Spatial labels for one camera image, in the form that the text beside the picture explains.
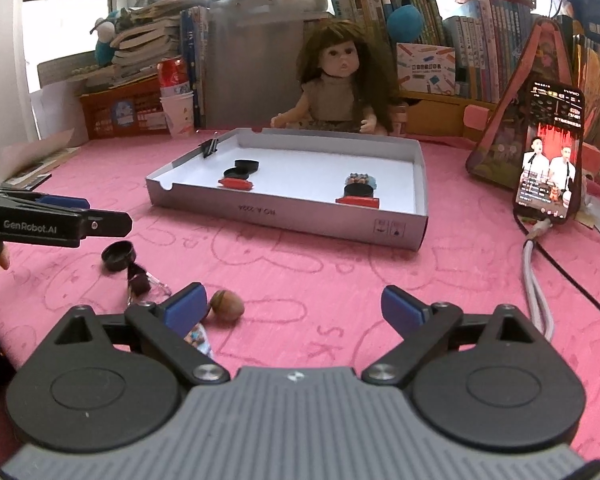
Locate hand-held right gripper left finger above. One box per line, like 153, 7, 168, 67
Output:
55, 282, 231, 386

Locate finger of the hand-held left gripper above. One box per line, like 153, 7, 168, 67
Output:
34, 195, 91, 211
82, 210, 133, 241

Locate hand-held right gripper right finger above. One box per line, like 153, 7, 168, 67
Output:
361, 285, 552, 389

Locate blue teardrop trinket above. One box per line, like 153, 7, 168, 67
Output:
185, 322, 215, 359

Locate brown walnut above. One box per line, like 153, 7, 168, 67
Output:
209, 290, 245, 321

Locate large black binder clip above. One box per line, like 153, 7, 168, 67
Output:
125, 260, 174, 307

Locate red plastic stick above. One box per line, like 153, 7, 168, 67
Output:
335, 196, 381, 210

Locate red spindle-shaped toy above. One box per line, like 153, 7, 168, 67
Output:
217, 177, 256, 192

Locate grey cardboard box tray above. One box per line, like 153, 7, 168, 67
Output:
145, 127, 430, 251

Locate flat booklets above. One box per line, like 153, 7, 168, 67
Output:
0, 127, 82, 192

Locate pink rabbit print towel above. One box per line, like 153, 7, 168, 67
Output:
0, 130, 600, 463

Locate white paper sheets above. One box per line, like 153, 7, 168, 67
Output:
30, 57, 90, 142

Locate red plastic basket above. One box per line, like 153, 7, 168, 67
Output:
78, 77, 169, 141

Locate white paper cup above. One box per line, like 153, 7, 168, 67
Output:
159, 91, 196, 139

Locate red soda can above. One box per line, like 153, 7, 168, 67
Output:
157, 56, 189, 97

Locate stack of worn books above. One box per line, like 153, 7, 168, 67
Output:
82, 0, 184, 94

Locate wooden drawer box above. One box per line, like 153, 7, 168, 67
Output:
394, 90, 497, 139

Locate black smartphone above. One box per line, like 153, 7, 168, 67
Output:
512, 77, 586, 225

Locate long-haired doll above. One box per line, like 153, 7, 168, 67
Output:
270, 20, 407, 137

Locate colourful printed carton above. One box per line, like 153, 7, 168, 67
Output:
396, 42, 457, 96

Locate row of upright books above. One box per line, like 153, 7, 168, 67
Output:
325, 0, 532, 104

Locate blue round plush toy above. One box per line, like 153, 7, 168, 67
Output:
352, 0, 438, 45

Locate white charging cable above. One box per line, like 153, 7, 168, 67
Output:
522, 220, 557, 344

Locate black cable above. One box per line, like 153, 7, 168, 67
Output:
512, 210, 600, 330

